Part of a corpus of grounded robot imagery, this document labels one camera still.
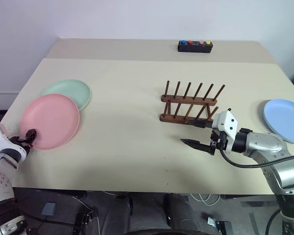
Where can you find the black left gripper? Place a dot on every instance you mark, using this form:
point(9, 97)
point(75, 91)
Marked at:
point(19, 140)

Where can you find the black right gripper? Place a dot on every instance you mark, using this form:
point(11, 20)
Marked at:
point(219, 142)

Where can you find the pink plate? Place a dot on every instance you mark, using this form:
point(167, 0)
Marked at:
point(51, 120)

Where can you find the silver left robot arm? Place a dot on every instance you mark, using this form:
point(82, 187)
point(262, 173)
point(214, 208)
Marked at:
point(0, 181)

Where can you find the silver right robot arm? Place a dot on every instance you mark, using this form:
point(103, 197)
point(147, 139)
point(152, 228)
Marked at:
point(264, 144)

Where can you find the wooden dish rack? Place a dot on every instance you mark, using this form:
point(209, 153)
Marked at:
point(186, 107)

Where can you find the green plate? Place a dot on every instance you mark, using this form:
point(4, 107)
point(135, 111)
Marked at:
point(76, 91)

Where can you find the grey box on floor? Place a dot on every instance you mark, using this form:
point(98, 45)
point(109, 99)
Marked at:
point(49, 208)

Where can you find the dark rounded leg shape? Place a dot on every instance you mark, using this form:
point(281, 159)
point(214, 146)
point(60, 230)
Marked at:
point(181, 210)
point(123, 208)

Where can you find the black button box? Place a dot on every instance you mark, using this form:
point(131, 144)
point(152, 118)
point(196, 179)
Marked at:
point(194, 48)

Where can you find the blue plate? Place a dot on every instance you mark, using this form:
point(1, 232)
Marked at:
point(284, 117)

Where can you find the silver and black clamp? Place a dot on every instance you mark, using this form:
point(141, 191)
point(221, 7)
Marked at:
point(216, 224)

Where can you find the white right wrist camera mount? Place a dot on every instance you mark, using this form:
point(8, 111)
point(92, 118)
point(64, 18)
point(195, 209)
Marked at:
point(226, 123)

